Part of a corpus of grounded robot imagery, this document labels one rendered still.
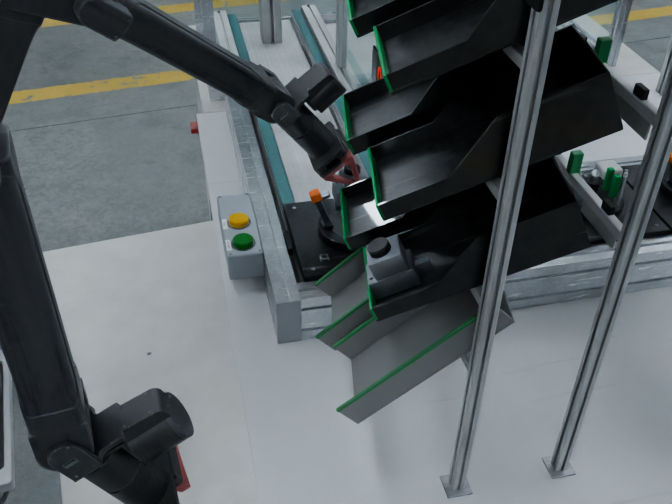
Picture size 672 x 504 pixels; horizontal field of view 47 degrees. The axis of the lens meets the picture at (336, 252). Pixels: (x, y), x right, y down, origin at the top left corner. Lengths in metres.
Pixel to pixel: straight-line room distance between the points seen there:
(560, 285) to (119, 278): 0.87
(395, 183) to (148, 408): 0.39
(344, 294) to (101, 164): 2.50
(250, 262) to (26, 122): 2.78
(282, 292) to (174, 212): 1.94
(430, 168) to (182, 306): 0.73
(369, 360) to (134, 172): 2.53
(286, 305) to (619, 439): 0.60
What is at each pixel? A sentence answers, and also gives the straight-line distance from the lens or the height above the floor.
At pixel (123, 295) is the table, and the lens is 1.57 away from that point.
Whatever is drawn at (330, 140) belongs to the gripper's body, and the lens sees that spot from 1.35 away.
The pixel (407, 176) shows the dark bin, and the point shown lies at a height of 1.37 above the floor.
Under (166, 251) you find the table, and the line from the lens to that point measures 1.66.
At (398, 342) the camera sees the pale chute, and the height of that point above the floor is 1.06.
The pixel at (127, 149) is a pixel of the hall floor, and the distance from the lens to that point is 3.77.
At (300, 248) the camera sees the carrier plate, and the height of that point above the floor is 0.97.
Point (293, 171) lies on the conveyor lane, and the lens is 1.79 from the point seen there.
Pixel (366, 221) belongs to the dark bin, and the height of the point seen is 1.20.
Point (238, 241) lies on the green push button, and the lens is 1.48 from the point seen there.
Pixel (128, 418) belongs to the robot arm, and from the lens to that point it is 0.87.
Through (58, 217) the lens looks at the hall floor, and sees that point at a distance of 3.38.
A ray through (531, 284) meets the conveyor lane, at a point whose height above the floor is 0.92.
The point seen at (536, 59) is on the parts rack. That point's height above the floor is 1.56.
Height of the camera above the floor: 1.87
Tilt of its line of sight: 38 degrees down
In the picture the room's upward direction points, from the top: 1 degrees clockwise
